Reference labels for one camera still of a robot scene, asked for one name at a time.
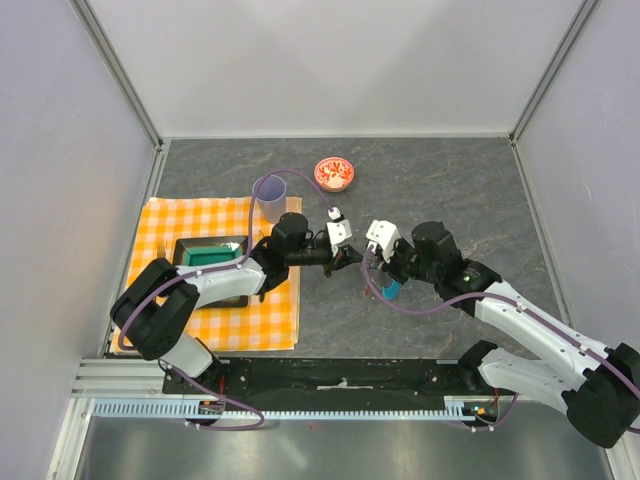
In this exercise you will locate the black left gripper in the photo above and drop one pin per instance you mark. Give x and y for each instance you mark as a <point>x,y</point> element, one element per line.
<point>345,256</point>

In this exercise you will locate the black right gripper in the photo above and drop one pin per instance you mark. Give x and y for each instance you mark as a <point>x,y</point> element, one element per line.
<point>390,267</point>

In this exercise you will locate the blue keyring handle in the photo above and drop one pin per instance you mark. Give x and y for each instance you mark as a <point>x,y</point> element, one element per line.
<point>391,291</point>

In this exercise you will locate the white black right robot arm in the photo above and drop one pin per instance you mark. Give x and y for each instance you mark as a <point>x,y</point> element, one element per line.
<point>594,385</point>

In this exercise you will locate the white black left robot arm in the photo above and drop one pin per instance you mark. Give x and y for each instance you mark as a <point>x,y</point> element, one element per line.
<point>154,310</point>

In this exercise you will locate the red patterned ceramic bowl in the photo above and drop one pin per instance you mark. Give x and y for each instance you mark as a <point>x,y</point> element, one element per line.
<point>334,174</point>

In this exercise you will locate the lilac plastic cup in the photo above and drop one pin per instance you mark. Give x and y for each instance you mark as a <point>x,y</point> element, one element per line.
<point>270,193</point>

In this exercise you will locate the orange checkered cloth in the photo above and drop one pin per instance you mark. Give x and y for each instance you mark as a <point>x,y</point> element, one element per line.
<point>269,326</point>

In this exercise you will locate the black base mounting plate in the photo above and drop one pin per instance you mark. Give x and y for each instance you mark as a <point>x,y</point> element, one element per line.
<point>250,379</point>

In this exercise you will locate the black teal square plate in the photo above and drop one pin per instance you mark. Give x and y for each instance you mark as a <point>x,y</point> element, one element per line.
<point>203,251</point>

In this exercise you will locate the silver fork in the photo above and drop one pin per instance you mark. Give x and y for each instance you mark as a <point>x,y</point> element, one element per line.
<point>161,249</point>

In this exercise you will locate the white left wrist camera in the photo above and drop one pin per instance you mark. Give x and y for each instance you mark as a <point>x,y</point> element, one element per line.
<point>339,230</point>

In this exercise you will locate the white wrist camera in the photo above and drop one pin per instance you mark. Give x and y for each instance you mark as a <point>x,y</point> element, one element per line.
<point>382,236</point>
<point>339,230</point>

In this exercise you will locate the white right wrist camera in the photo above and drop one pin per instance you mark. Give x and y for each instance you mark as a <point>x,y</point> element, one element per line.
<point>382,236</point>

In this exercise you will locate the black handled knife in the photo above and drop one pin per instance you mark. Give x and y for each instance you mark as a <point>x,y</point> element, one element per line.
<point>260,246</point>

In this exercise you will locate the grey cable duct rail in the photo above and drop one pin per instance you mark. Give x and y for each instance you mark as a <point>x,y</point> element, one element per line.
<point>450,409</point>

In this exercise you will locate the left aluminium frame post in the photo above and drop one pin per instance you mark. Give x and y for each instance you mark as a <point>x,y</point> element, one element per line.
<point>103,45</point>

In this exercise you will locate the aluminium corner frame post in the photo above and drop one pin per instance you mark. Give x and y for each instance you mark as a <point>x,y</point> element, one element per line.
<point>561,53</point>

